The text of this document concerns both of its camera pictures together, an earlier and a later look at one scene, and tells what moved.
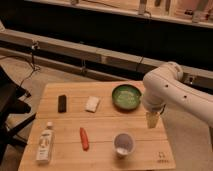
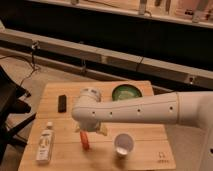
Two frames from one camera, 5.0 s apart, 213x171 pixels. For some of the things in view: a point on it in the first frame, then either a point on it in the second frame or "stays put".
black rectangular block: x=62 y=103 stays put
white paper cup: x=123 y=144 stays put
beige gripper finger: x=152 y=119 to x=102 y=129
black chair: x=10 y=92 stays put
